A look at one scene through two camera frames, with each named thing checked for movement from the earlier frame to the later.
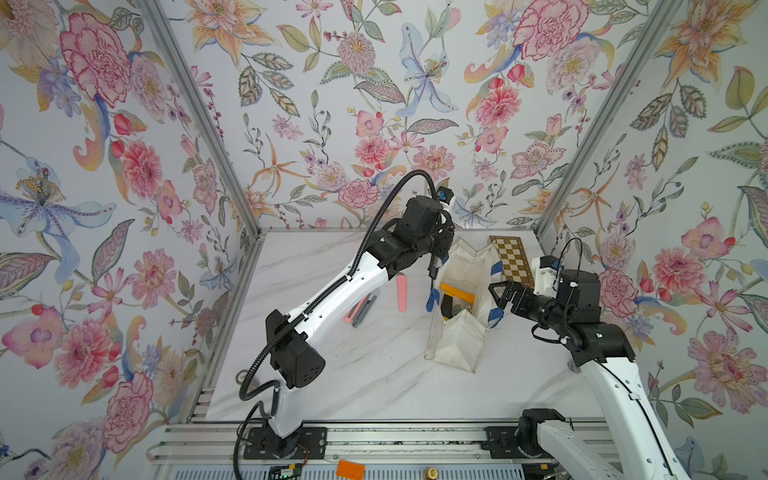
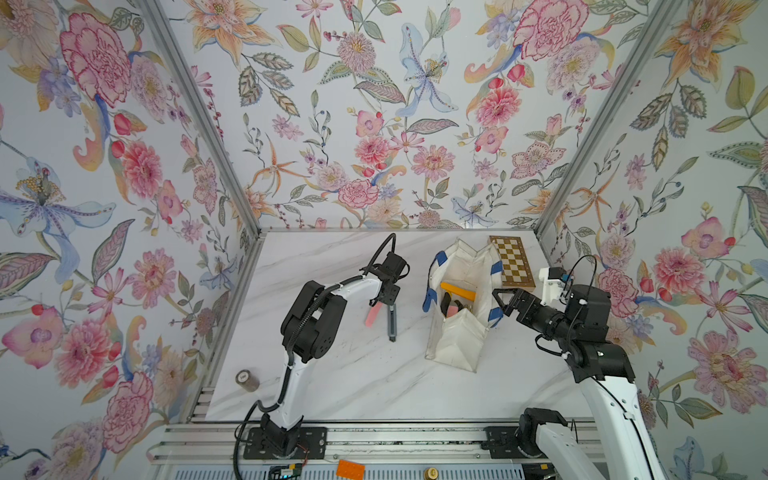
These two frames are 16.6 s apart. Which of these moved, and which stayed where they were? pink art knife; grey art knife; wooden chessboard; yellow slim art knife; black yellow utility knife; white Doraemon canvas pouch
Moved: grey art knife; pink art knife
Stayed: black yellow utility knife; white Doraemon canvas pouch; yellow slim art knife; wooden chessboard
